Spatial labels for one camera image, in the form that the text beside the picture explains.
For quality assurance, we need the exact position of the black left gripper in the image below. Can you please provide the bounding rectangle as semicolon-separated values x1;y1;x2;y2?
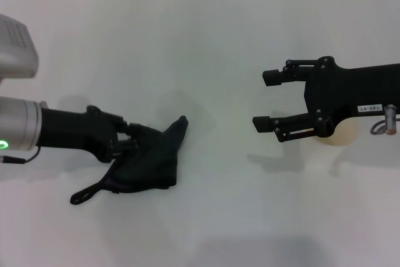
39;105;149;164

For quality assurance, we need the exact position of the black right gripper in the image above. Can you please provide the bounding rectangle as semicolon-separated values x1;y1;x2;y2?
252;56;400;143

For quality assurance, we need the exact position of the dark blue rag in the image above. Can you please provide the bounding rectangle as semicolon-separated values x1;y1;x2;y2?
70;116;190;205

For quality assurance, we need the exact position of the white paper cup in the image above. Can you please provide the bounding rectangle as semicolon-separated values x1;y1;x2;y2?
315;121;359;146

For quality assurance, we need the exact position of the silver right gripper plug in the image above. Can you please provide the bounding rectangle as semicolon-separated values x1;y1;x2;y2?
383;104;397;134

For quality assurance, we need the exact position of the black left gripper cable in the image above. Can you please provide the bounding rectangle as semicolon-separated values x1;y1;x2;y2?
0;146;41;164

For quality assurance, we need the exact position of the grey right gripper cable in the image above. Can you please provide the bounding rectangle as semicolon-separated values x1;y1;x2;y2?
370;118;400;135

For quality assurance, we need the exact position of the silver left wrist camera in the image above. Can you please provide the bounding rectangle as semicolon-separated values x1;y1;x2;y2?
0;13;40;79

